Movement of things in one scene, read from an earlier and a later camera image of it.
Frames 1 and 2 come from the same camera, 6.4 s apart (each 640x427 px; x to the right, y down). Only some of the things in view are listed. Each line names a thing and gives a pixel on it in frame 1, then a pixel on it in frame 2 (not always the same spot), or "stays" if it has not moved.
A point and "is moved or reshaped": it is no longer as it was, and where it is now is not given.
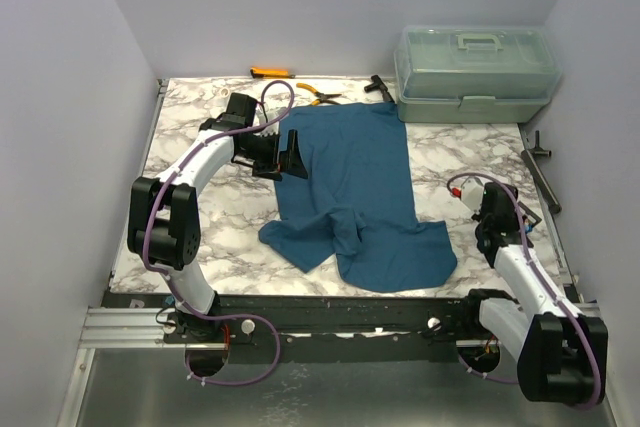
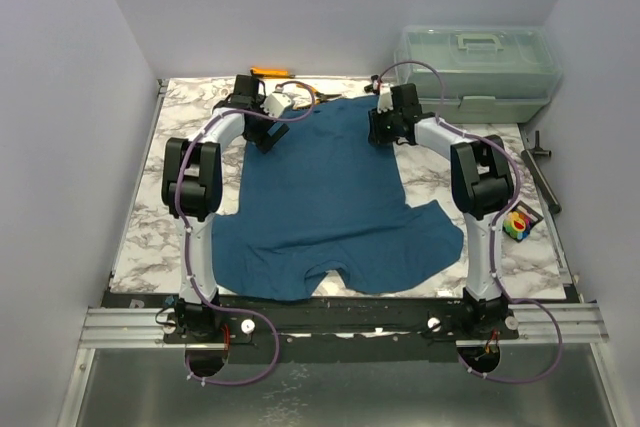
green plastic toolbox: [474, 73] stays
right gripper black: [483, 229] to [378, 129]
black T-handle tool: [378, 84] stays
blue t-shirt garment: [356, 202] is moved or reshaped
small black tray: [531, 212] stays
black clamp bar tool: [529, 156] stays
